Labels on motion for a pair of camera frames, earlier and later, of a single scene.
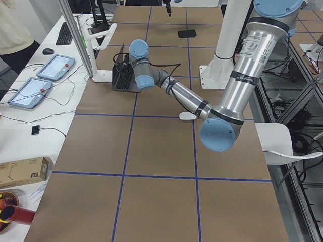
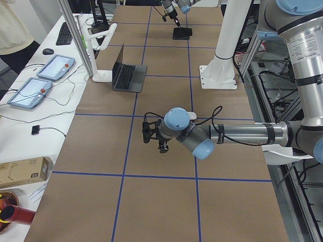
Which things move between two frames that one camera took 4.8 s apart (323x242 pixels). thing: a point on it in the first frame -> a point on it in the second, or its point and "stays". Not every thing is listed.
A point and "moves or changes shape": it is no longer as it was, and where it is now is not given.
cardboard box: (24, 171) stays
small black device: (35, 129) stays
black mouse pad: (186, 33) moves or changes shape
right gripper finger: (168, 10) -> (171, 12)
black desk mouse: (48, 51) stays
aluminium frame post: (64, 4) stays
